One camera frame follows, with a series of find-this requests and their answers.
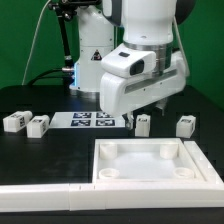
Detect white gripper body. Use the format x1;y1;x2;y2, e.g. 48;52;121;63
100;44;189;117

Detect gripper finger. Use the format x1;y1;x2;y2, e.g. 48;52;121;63
123;112;134;130
156;98;167;114

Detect white square tabletop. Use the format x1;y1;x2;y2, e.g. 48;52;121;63
92;138;205;183

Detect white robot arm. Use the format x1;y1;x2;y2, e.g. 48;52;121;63
72;0;196;129

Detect white marker tag sheet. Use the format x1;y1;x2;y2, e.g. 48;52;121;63
50;111;125;129

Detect white L-shaped fence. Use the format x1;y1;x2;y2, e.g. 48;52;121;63
0;141;224;212

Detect black cable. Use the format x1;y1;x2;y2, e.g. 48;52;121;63
26;68;74;86

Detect black camera stand pole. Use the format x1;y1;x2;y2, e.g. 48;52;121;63
47;0;102;73

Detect white cable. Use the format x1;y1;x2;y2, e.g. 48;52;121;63
21;0;51;86

